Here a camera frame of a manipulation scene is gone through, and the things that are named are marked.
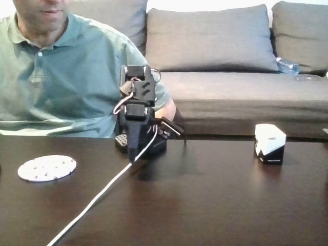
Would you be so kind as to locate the round white patterned coaster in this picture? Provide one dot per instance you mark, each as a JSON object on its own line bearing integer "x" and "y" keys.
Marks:
{"x": 46, "y": 169}

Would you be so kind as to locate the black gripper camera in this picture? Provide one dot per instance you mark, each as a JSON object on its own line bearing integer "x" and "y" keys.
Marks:
{"x": 170, "y": 128}

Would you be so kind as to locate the clear plastic water bottle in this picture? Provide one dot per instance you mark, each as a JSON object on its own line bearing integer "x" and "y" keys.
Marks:
{"x": 288, "y": 66}

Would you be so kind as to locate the grey sofa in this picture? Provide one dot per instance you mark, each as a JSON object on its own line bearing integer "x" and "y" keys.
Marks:
{"x": 230, "y": 102}

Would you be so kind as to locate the black perforated table clamp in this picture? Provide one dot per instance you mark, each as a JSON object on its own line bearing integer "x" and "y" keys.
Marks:
{"x": 121, "y": 142}

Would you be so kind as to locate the clear plastic wrapper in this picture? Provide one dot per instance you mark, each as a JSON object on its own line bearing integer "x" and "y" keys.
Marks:
{"x": 307, "y": 77}

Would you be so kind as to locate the grey sofa back cushion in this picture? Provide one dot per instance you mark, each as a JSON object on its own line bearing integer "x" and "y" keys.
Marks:
{"x": 123, "y": 18}
{"x": 299, "y": 33}
{"x": 210, "y": 38}

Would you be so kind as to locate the person in green shirt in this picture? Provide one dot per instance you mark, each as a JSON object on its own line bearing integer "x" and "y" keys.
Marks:
{"x": 64, "y": 77}

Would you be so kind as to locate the white and black servo box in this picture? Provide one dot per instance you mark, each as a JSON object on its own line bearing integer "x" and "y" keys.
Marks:
{"x": 269, "y": 143}

